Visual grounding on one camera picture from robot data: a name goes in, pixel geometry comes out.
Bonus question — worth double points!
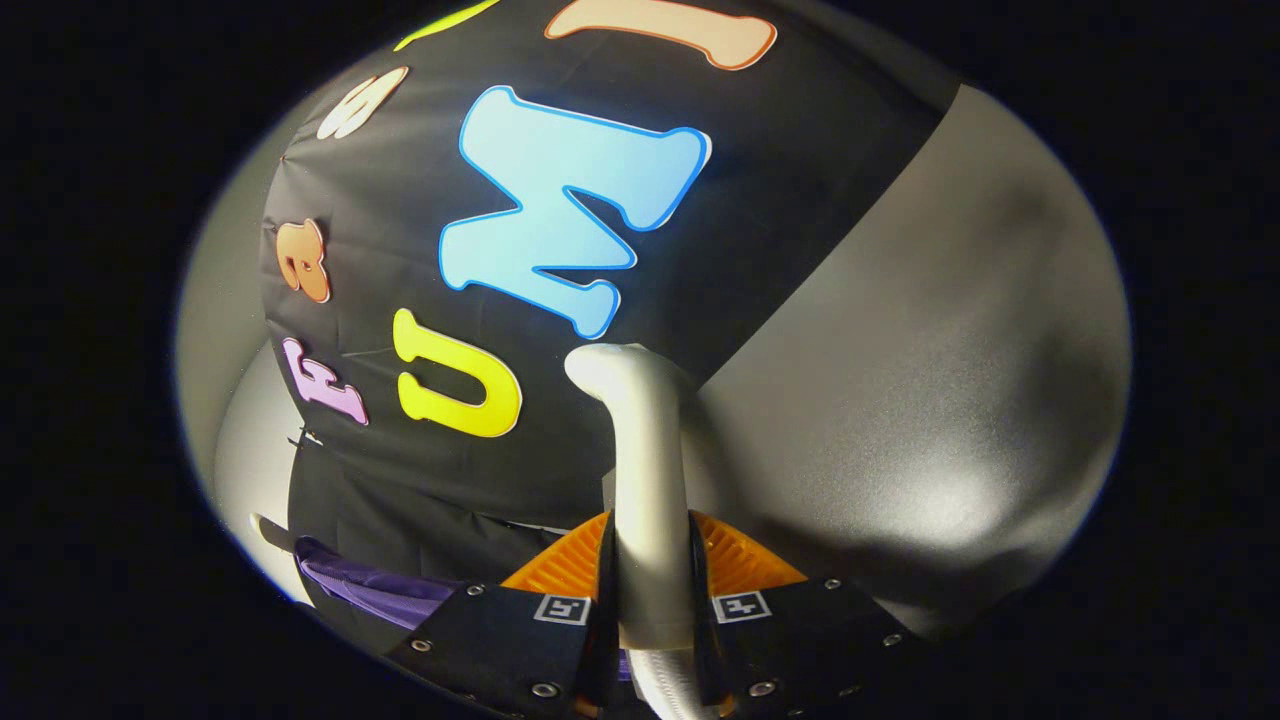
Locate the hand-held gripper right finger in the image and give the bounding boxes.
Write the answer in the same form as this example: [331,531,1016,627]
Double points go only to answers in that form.
[688,510,936,720]

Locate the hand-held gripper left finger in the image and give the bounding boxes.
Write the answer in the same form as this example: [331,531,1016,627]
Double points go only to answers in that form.
[385,510,619,720]

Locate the purple corduroy jacket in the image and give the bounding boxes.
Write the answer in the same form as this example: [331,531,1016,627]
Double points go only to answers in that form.
[295,537,471,633]

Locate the white garment steamer with hose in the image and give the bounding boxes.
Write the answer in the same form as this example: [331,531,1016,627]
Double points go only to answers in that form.
[565,343,703,720]

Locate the grey cabinet with dark top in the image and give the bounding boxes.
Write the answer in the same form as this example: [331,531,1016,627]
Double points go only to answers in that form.
[685,85,1133,641]

